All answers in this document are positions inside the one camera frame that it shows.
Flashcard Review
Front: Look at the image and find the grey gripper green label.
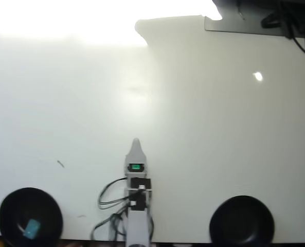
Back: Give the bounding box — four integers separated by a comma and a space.
124, 137, 148, 178

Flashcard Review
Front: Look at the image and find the blue speckled cube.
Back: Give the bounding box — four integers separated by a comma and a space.
23, 218, 41, 239

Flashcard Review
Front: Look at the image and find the black bowl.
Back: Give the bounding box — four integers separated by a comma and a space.
0, 187, 64, 247
209, 195, 275, 247

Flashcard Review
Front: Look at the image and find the grey monitor stand plate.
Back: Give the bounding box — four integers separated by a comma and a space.
204, 15, 292, 37

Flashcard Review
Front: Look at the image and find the black looped gripper cable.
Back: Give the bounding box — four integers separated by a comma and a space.
98, 177, 130, 210

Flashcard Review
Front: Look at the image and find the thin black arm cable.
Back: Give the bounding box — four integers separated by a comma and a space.
147, 215, 155, 240

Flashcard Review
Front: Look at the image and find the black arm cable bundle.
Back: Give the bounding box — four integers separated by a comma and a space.
90, 207, 130, 242

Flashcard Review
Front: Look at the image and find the black monitor cable bundle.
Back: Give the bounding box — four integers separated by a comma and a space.
260, 1, 305, 57

